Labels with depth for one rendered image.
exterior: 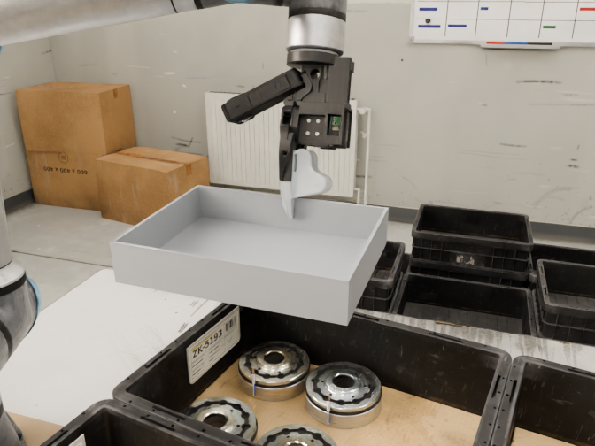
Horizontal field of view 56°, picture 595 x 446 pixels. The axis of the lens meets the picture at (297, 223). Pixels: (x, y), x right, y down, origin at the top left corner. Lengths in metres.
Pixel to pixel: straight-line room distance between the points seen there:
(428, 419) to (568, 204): 2.94
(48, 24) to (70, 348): 0.73
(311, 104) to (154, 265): 0.28
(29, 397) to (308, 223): 0.61
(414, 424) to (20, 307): 0.60
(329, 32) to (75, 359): 0.78
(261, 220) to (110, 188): 3.04
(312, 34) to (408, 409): 0.51
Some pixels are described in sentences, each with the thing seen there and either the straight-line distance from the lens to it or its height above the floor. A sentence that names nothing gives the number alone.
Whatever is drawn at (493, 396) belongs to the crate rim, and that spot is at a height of 0.92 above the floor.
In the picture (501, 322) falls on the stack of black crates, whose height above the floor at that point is 0.38.
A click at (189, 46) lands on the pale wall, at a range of 3.92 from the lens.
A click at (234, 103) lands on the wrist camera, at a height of 1.22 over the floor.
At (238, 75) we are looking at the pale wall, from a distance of 3.78.
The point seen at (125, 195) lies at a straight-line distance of 3.69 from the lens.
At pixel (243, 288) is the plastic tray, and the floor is 1.07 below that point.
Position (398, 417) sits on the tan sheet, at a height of 0.83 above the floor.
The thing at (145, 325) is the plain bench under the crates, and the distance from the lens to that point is 1.26.
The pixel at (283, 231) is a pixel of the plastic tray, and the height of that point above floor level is 1.05.
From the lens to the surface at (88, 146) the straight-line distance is 3.95.
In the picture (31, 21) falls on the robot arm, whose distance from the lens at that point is 0.66.
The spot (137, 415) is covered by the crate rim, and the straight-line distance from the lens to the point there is 0.66.
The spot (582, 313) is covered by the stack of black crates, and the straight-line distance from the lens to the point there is 1.66.
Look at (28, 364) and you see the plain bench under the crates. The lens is 1.21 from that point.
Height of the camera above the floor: 1.34
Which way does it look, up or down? 22 degrees down
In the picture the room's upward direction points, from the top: straight up
